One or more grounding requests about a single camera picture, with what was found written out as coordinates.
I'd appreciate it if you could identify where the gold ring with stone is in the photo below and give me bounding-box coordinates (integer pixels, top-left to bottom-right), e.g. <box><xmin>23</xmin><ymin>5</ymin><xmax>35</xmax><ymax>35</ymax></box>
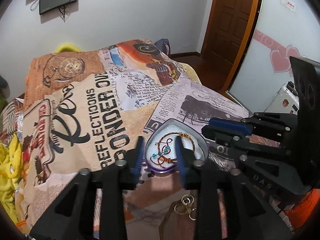
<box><xmin>181</xmin><ymin>194</ymin><xmax>195</xmax><ymax>207</ymax></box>

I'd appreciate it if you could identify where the purple heart tin box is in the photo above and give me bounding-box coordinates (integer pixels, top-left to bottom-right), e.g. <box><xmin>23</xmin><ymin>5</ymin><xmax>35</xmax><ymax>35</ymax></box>
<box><xmin>144</xmin><ymin>119</ymin><xmax>209</xmax><ymax>174</ymax></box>

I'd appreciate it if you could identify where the red braided bracelet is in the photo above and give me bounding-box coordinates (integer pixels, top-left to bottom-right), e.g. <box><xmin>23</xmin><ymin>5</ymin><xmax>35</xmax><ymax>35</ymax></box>
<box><xmin>150</xmin><ymin>132</ymin><xmax>198</xmax><ymax>169</ymax></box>

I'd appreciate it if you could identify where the white suitcase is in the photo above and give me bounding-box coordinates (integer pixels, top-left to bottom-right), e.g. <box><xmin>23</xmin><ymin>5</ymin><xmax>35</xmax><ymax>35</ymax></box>
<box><xmin>265</xmin><ymin>81</ymin><xmax>299</xmax><ymax>114</ymax></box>

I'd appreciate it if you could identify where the orange cloth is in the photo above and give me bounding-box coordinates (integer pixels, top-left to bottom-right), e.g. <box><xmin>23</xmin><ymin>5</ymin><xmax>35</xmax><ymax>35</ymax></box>
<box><xmin>283</xmin><ymin>189</ymin><xmax>319</xmax><ymax>232</ymax></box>

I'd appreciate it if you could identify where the yellow plush toy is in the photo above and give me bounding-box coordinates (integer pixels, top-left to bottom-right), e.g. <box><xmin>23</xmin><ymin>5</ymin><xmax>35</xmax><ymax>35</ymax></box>
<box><xmin>0</xmin><ymin>132</ymin><xmax>23</xmax><ymax>224</ymax></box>

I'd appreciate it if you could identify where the newspaper print bed quilt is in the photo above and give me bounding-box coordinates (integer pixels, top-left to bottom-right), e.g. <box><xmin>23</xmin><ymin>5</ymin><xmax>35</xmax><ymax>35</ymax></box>
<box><xmin>16</xmin><ymin>40</ymin><xmax>251</xmax><ymax>233</ymax></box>

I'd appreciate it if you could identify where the dark blue bag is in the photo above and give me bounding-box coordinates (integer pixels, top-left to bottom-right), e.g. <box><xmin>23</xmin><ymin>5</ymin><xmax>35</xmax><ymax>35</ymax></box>
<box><xmin>154</xmin><ymin>38</ymin><xmax>171</xmax><ymax>57</ymax></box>

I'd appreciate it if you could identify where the white wardrobe sliding door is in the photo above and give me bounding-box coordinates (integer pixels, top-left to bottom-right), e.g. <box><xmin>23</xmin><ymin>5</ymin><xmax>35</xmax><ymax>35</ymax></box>
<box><xmin>229</xmin><ymin>0</ymin><xmax>319</xmax><ymax>113</ymax></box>

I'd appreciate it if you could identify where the brown wooden door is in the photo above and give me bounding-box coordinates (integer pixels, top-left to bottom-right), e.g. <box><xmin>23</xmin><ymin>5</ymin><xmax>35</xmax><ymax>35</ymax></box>
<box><xmin>201</xmin><ymin>0</ymin><xmax>259</xmax><ymax>93</ymax></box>

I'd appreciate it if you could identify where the yellow curved headboard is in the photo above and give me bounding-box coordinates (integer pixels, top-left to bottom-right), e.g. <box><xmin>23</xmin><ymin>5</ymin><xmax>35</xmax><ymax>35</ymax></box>
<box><xmin>55</xmin><ymin>43</ymin><xmax>81</xmax><ymax>53</ymax></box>

